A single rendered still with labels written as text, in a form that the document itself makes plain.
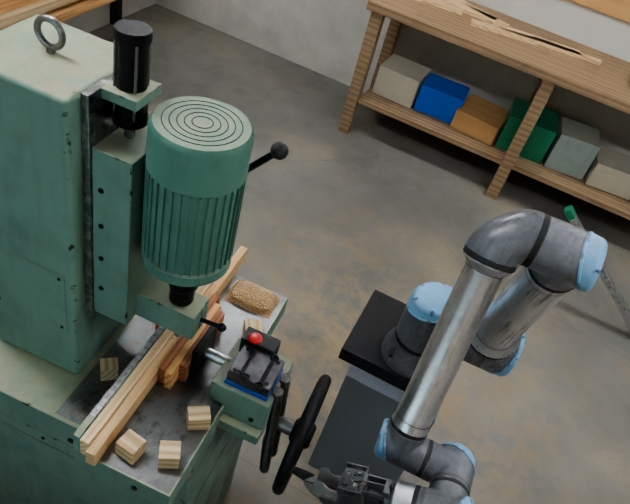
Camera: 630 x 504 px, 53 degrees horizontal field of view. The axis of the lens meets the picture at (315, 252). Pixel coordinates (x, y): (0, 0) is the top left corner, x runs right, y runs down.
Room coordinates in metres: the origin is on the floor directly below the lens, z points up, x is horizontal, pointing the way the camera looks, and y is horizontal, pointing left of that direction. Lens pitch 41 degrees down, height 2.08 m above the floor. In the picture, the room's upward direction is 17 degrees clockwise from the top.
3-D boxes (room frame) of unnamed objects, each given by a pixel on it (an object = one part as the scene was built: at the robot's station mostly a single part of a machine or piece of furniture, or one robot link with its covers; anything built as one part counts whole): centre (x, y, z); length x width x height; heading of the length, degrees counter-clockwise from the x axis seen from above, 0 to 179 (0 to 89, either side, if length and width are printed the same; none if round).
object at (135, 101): (0.91, 0.38, 1.53); 0.08 x 0.08 x 0.17; 81
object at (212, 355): (0.86, 0.14, 0.95); 0.09 x 0.07 x 0.09; 171
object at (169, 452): (0.63, 0.16, 0.92); 0.04 x 0.04 x 0.04; 17
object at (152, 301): (0.89, 0.26, 1.03); 0.14 x 0.07 x 0.09; 81
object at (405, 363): (1.36, -0.38, 0.65); 0.19 x 0.19 x 0.10
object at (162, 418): (0.86, 0.14, 0.87); 0.61 x 0.30 x 0.06; 171
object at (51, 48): (0.93, 0.53, 1.55); 0.06 x 0.02 x 0.07; 81
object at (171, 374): (0.89, 0.20, 0.93); 0.23 x 0.02 x 0.06; 171
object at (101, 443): (0.91, 0.24, 0.92); 0.68 x 0.02 x 0.04; 171
